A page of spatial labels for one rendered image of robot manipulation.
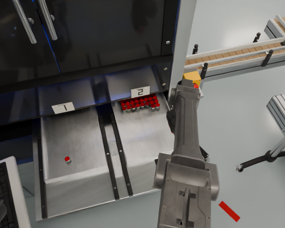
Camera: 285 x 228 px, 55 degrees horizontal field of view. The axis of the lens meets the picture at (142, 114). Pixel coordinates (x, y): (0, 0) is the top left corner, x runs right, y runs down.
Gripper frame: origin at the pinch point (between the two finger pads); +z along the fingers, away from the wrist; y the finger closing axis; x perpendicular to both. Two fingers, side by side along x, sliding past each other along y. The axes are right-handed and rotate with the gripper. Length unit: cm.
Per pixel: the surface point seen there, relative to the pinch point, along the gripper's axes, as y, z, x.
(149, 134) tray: 12.2, 20.4, 7.6
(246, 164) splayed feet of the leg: 9, 102, -67
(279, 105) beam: 28, 56, -83
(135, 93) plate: 27.0, 7.3, 10.1
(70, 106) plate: 26.8, 6.1, 38.6
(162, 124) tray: 15.8, 20.7, 0.0
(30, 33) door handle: 22, -39, 39
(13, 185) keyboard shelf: 6, 26, 71
